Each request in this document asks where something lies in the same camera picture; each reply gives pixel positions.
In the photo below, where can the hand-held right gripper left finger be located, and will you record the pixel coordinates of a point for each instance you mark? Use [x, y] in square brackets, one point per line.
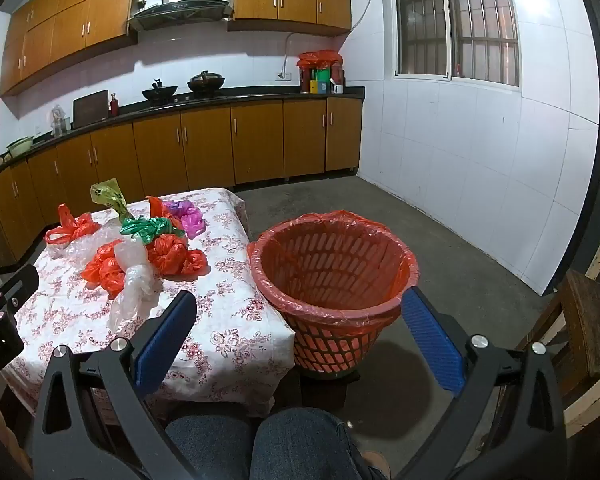
[166, 332]

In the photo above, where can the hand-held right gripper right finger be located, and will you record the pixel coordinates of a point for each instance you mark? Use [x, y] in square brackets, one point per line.
[432, 342]

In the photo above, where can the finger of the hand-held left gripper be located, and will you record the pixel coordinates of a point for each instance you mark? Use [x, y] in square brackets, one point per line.
[20, 285]

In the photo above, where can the clear plastic bag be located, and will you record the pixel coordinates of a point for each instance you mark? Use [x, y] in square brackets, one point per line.
[87, 246]
[135, 285]

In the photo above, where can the small knotted red plastic bag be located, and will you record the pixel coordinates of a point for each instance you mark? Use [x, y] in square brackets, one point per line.
[75, 227]

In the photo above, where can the red plastic mesh wastebasket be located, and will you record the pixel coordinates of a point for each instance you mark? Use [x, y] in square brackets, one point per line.
[330, 347]

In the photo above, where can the red plastic bin liner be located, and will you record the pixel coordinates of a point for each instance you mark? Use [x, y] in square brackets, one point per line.
[330, 313]

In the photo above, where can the green plastic bag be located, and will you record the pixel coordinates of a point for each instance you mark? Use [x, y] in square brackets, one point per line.
[145, 226]

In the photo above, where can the yellow-green printed plastic bag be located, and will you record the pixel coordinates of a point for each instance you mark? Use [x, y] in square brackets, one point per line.
[107, 195]

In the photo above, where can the floral tablecloth covered table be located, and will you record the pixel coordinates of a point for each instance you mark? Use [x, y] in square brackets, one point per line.
[220, 310]

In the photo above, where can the purple plastic bag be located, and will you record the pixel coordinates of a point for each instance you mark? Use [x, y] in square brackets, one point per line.
[190, 215]

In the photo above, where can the person's left leg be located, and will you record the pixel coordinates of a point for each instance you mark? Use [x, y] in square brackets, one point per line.
[210, 445]

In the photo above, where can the person's leg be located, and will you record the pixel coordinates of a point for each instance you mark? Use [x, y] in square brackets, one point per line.
[305, 445]
[210, 445]

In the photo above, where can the green basin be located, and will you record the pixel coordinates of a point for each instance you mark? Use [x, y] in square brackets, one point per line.
[20, 146]

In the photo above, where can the wooden chair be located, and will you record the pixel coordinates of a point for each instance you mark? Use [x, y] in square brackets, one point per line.
[587, 320]

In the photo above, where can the person's right leg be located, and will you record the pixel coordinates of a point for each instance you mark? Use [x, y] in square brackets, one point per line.
[305, 445]

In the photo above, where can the glass jar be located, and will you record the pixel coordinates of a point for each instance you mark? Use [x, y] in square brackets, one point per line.
[59, 120]

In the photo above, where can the dark cutting board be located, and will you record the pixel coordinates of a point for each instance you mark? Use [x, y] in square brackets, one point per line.
[91, 109]

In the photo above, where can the red bottle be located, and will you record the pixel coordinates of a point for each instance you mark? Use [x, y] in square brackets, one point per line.
[114, 106]

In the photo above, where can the wooden lower cabinets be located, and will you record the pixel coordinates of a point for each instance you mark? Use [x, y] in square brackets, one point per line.
[260, 140]

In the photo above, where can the wooden cabinets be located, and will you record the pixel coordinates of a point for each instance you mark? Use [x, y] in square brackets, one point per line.
[260, 140]
[280, 0]

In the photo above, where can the black wok with plant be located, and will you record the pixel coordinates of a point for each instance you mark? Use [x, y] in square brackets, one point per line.
[206, 82]

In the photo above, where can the black kitchen countertop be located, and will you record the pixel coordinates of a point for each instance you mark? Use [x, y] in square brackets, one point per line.
[260, 94]

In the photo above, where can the green box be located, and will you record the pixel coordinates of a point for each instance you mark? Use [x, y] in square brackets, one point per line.
[323, 76]

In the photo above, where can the red bag over containers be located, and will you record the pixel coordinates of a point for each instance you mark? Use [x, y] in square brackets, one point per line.
[320, 58]

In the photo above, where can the steel range hood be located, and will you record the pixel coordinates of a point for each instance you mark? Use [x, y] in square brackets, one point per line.
[180, 7]

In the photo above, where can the barred window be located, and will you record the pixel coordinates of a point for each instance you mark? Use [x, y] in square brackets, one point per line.
[480, 20]

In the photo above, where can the wooden upper cabinets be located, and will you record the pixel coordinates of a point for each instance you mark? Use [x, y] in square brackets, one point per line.
[280, 0]

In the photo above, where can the wall outlet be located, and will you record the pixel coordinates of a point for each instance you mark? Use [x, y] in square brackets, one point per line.
[283, 76]

